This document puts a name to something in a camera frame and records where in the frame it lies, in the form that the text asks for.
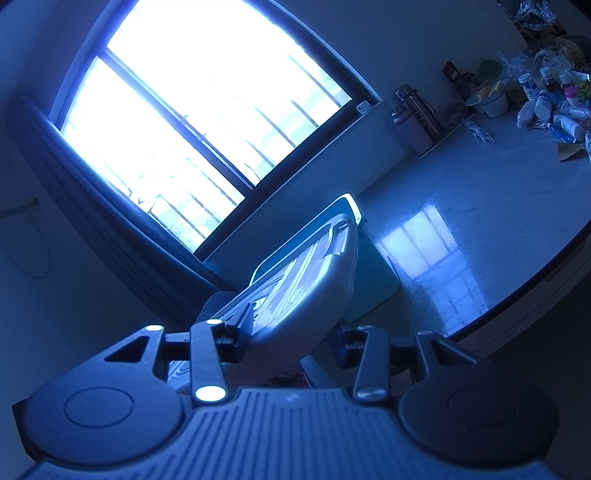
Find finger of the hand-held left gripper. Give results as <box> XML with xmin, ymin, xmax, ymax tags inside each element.
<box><xmin>335</xmin><ymin>324</ymin><xmax>468</xmax><ymax>403</ymax></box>
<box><xmin>104</xmin><ymin>305</ymin><xmax>256</xmax><ymax>405</ymax></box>

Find white plastic bin lid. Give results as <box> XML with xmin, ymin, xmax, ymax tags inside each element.
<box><xmin>168</xmin><ymin>213</ymin><xmax>359</xmax><ymax>394</ymax></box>

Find blue plastic storage bin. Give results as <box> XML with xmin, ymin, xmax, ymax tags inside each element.
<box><xmin>249</xmin><ymin>194</ymin><xmax>400</xmax><ymax>325</ymax></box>

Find grey round desktop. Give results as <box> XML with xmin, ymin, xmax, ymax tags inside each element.
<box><xmin>344</xmin><ymin>28</ymin><xmax>591</xmax><ymax>343</ymax></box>

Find grey knitted chair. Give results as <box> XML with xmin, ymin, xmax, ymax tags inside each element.
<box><xmin>194</xmin><ymin>290</ymin><xmax>237</xmax><ymax>326</ymax></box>

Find pink water bottle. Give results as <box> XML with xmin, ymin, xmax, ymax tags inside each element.
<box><xmin>391</xmin><ymin>108</ymin><xmax>433</xmax><ymax>156</ymax></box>

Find window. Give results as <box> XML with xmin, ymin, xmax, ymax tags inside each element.
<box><xmin>48</xmin><ymin>0</ymin><xmax>385</xmax><ymax>256</ymax></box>

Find stainless steel thermos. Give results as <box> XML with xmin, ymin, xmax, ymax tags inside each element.
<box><xmin>394</xmin><ymin>84</ymin><xmax>445</xmax><ymax>140</ymax></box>

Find silver foil packet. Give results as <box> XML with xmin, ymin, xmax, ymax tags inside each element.
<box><xmin>464</xmin><ymin>119</ymin><xmax>496</xmax><ymax>142</ymax></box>

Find white ribbed bowl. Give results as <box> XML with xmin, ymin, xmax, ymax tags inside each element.
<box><xmin>465</xmin><ymin>84</ymin><xmax>511</xmax><ymax>118</ymax></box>

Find small white lying bottle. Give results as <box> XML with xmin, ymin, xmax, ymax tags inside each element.
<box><xmin>516</xmin><ymin>100</ymin><xmax>537</xmax><ymax>129</ymax></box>

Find white wide cap bottle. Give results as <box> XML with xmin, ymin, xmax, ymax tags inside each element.
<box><xmin>534</xmin><ymin>90</ymin><xmax>554</xmax><ymax>122</ymax></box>

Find green round lid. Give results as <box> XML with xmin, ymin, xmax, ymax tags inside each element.
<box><xmin>478</xmin><ymin>58</ymin><xmax>507</xmax><ymax>82</ymax></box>

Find blue label white bottle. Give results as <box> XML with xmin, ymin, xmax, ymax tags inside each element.
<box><xmin>517</xmin><ymin>73</ymin><xmax>540</xmax><ymax>102</ymax></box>

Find clear plastic bag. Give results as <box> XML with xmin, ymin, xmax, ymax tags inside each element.
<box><xmin>498</xmin><ymin>45</ymin><xmax>546</xmax><ymax>75</ymax></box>

